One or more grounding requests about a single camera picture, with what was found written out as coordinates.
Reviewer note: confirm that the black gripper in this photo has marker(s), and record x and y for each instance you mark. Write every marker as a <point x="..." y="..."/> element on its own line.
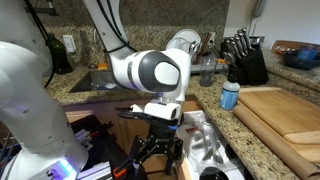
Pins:
<point x="161" y="131"/>

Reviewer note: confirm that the wooden cutting board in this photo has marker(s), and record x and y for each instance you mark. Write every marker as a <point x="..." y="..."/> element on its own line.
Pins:
<point x="276" y="110"/>

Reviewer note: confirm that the wooden sink cabinet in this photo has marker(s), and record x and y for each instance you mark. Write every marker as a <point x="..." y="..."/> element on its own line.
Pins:
<point x="86" y="110"/>

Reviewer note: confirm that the blue label soap bottle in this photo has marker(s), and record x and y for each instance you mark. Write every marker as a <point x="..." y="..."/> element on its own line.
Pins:
<point x="229" y="95"/>

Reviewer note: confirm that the clear drinking glass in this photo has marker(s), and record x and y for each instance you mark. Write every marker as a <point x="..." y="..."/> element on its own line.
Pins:
<point x="207" y="75"/>

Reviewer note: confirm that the long brown roll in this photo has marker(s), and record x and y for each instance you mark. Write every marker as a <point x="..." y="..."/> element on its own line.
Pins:
<point x="266" y="136"/>

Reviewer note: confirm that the white wall outlet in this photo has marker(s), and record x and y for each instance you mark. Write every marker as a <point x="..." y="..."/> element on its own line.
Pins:
<point x="212" y="38"/>
<point x="69" y="44"/>

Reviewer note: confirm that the wooden drawer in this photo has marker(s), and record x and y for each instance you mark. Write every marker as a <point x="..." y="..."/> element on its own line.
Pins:
<point x="186" y="171"/>

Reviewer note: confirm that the dark kitchen sink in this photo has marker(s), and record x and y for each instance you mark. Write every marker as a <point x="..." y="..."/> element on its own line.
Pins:
<point x="93" y="81"/>

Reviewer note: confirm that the white plate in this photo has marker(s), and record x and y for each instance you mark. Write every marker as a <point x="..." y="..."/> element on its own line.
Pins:
<point x="188" y="36"/>

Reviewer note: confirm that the orange sponge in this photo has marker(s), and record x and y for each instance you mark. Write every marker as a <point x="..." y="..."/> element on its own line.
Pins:
<point x="102" y="66"/>

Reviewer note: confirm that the orange clamp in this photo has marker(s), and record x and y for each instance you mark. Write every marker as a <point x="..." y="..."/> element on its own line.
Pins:
<point x="119" y="172"/>

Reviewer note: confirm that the dark green bottle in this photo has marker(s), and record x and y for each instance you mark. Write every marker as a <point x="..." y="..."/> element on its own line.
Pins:
<point x="60" y="56"/>

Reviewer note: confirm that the dish drying rack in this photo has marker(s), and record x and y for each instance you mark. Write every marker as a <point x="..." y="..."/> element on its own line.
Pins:
<point x="220" y="68"/>

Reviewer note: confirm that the aluminium extrusion frame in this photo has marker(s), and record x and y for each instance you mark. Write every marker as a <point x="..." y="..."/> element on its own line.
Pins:
<point x="96" y="171"/>

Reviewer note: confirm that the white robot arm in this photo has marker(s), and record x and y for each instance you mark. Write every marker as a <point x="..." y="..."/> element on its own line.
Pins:
<point x="33" y="100"/>

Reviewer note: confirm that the black round object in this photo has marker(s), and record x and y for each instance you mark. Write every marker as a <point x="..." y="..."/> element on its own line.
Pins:
<point x="213" y="175"/>

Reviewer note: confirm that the black knife block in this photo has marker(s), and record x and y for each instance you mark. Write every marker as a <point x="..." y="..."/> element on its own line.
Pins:
<point x="253" y="66"/>

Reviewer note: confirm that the clear plastic cutlery bag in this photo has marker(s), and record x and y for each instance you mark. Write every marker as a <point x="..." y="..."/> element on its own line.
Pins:
<point x="206" y="140"/>

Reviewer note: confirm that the dark blue bowl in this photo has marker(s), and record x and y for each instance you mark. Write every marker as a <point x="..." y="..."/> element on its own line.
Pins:
<point x="300" y="61"/>

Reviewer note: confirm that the brown wooden utensils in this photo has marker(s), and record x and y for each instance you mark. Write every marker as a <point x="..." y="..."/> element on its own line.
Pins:
<point x="201" y="46"/>

